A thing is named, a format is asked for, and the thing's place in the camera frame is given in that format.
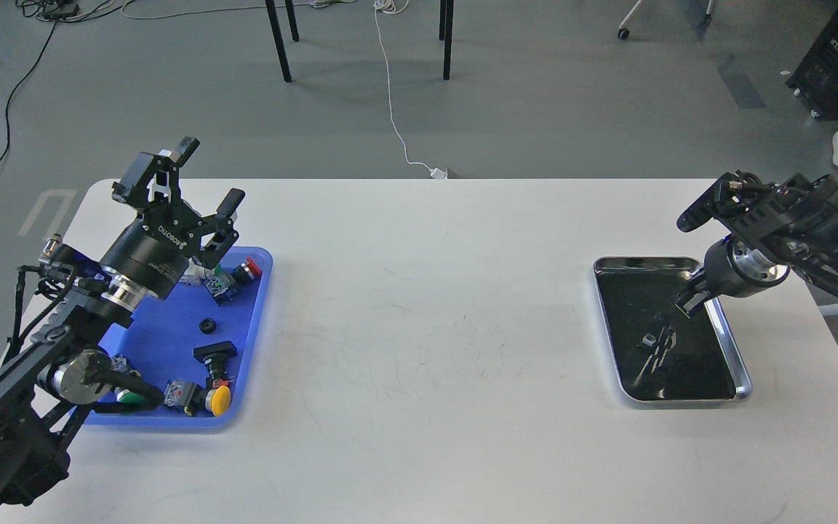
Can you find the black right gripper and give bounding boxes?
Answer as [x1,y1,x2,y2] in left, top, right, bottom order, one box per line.
[675,237,789,318]

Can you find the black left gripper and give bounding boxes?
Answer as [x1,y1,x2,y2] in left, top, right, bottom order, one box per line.
[99,136,246,299]

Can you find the small black gear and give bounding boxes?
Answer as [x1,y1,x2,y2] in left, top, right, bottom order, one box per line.
[197,317,218,334]

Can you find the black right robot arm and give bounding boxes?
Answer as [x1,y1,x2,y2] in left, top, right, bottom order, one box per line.
[674,170,838,317]

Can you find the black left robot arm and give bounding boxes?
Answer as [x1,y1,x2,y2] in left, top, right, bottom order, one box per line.
[0,137,245,505]

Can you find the silver metal tray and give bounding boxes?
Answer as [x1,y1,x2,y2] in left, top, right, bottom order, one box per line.
[593,256,754,408]

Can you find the blue plastic tray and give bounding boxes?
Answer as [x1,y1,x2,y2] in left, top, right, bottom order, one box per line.
[86,246,273,432]

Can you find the black table leg left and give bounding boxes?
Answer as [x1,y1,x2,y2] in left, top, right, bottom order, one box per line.
[265,0,300,83]

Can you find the black table leg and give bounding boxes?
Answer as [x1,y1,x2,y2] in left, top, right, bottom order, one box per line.
[265,0,300,83]
[438,0,455,81]

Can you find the white chair base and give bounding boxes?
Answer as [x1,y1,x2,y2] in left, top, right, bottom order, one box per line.
[616,1,721,41]

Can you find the black table leg right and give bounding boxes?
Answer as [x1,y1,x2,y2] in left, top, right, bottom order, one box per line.
[438,0,455,81]

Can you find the red push button switch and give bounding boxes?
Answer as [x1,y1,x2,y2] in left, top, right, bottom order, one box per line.
[199,258,263,306]

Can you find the black push button switch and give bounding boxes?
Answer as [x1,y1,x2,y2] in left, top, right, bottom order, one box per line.
[192,341,237,381]

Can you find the green push button switch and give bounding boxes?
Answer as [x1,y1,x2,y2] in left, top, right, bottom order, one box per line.
[110,354,145,405]

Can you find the yellow push button switch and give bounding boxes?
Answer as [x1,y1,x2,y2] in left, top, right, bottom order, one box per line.
[161,379,231,417]

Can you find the white cable on floor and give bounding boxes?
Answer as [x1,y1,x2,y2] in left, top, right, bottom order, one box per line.
[373,0,449,178]

